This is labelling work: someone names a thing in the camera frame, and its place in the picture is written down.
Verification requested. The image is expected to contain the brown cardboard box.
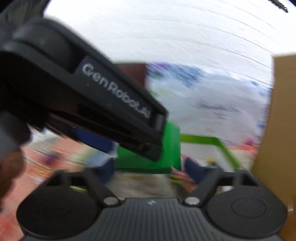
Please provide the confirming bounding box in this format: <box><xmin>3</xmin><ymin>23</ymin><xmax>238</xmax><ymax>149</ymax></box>
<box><xmin>251</xmin><ymin>54</ymin><xmax>296</xmax><ymax>241</ymax></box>

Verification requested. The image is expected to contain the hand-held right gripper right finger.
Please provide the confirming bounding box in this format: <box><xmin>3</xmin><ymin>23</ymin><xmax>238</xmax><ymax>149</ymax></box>
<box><xmin>183</xmin><ymin>158</ymin><xmax>260</xmax><ymax>207</ymax></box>

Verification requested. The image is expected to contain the red plaid blanket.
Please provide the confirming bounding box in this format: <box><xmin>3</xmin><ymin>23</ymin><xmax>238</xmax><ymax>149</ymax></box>
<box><xmin>0</xmin><ymin>128</ymin><xmax>260</xmax><ymax>241</ymax></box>

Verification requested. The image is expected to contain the blue white carton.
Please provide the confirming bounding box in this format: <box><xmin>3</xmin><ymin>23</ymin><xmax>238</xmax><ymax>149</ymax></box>
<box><xmin>74</xmin><ymin>128</ymin><xmax>117</xmax><ymax>183</ymax></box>

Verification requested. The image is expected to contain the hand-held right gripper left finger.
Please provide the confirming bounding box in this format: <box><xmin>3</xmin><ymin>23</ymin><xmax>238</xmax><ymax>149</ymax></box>
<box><xmin>44</xmin><ymin>161</ymin><xmax>121</xmax><ymax>207</ymax></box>

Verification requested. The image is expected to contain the green cardboard box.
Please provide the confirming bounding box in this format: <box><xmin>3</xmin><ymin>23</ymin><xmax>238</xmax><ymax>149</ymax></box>
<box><xmin>114</xmin><ymin>122</ymin><xmax>244</xmax><ymax>177</ymax></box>

